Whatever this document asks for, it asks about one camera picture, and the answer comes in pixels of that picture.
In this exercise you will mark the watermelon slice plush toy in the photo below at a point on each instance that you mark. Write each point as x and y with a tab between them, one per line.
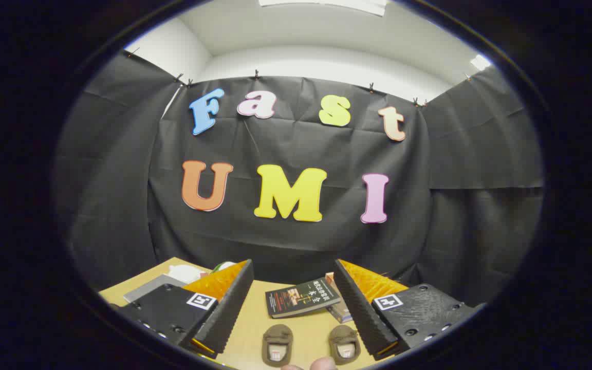
224	265

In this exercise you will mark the dark cover book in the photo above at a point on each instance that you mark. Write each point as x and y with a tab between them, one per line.
301	298

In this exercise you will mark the black backdrop cloth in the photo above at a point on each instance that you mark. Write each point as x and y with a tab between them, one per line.
121	180

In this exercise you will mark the ceiling light panel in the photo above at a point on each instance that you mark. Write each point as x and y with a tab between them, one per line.
327	5
480	62

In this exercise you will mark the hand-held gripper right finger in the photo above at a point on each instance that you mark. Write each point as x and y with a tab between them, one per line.
360	313

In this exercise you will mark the white plush toy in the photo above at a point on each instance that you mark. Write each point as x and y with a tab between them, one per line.
185	273

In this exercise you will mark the white storage box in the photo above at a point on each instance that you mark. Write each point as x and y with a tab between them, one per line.
147	289

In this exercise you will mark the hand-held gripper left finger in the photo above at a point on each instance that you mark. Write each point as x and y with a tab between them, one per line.
229	311

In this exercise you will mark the brown fuzzy shoe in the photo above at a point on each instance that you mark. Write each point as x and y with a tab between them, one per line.
345	335
277	336

